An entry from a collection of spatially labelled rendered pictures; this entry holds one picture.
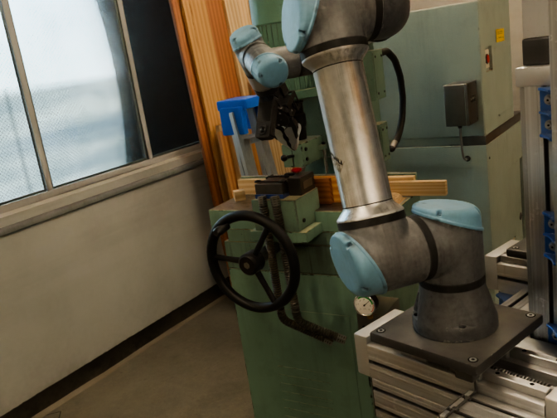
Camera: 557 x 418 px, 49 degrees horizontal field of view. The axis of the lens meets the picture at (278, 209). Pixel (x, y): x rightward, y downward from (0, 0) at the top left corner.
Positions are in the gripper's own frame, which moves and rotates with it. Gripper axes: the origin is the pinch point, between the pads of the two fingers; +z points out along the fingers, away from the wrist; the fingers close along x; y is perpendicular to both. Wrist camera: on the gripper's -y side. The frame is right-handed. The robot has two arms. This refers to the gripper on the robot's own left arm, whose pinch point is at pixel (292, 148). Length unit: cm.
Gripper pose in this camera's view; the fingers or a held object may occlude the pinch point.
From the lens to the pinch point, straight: 167.1
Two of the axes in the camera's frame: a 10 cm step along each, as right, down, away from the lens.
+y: 3.6, -7.3, 5.8
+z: 3.7, 6.8, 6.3
